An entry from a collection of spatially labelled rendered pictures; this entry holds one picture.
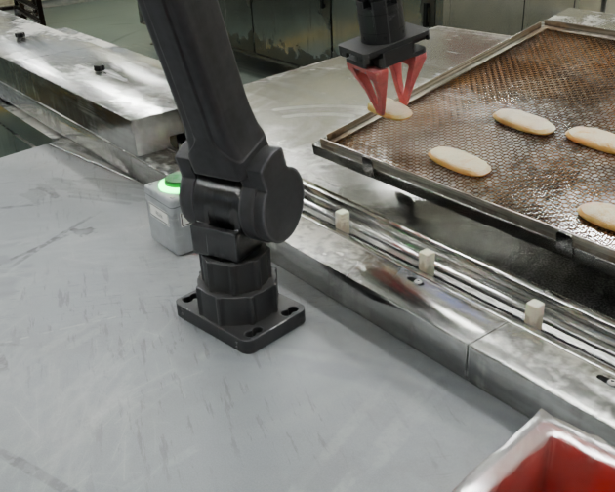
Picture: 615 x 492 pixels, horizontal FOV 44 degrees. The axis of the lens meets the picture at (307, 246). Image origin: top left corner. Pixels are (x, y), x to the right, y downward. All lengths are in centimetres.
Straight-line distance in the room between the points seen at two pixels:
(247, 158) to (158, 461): 28
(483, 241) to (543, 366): 31
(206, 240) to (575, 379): 36
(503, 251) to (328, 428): 37
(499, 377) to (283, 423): 19
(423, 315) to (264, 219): 18
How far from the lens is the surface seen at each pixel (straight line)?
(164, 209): 94
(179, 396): 72
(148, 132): 117
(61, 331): 85
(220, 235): 75
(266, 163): 71
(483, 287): 81
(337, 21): 409
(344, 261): 83
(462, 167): 96
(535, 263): 93
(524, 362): 69
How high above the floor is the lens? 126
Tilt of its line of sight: 27 degrees down
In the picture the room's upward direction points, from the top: 3 degrees counter-clockwise
